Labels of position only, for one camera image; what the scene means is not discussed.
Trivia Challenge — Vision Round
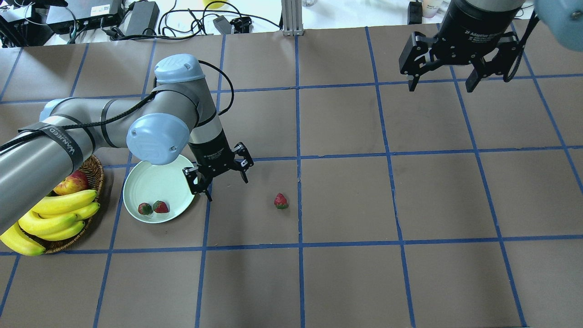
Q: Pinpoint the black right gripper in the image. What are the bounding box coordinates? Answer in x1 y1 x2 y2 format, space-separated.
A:
399 9 521 93

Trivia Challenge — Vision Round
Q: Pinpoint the red strawberry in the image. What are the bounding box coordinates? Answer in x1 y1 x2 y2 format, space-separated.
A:
273 193 289 210
152 200 169 214
137 203 153 215

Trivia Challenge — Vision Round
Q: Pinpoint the yellow banana bunch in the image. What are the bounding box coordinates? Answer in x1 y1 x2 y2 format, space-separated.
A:
1 189 100 256

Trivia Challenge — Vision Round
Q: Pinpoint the paper cup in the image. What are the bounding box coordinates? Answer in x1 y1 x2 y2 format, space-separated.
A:
421 0 443 19

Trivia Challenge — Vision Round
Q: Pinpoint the light green round plate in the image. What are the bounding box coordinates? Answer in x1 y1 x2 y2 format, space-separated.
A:
123 155 195 224

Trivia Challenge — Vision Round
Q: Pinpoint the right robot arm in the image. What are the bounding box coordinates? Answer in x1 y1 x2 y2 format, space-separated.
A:
399 0 583 92

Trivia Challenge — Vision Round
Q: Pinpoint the black power adapter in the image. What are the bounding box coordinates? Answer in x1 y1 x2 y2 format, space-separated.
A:
123 1 159 36

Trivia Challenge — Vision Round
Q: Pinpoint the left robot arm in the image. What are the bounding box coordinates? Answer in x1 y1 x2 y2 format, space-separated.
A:
0 54 254 231

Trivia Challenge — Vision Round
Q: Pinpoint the aluminium frame post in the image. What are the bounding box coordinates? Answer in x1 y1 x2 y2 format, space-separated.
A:
281 0 304 36

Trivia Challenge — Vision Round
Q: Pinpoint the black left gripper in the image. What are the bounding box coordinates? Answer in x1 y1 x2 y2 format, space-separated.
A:
183 132 254 202

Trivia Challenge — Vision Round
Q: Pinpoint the red apple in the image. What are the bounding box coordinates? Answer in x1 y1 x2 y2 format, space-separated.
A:
53 170 89 195

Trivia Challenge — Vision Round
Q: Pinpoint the brown wicker basket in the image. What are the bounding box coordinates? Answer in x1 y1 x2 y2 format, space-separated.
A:
19 155 105 254

